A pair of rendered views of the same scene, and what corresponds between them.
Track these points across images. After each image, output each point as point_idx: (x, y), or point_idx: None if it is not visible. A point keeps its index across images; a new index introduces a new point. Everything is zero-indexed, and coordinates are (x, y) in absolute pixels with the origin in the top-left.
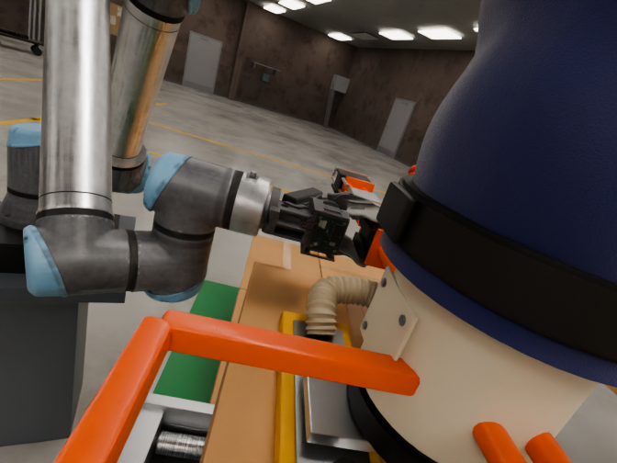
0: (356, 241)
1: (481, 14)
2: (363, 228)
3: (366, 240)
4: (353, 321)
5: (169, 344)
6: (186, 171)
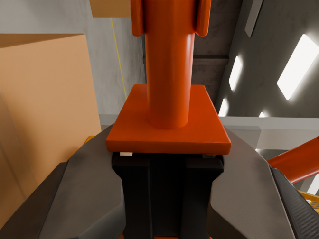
0: (137, 204)
1: None
2: (188, 215)
3: (164, 216)
4: (4, 213)
5: None
6: None
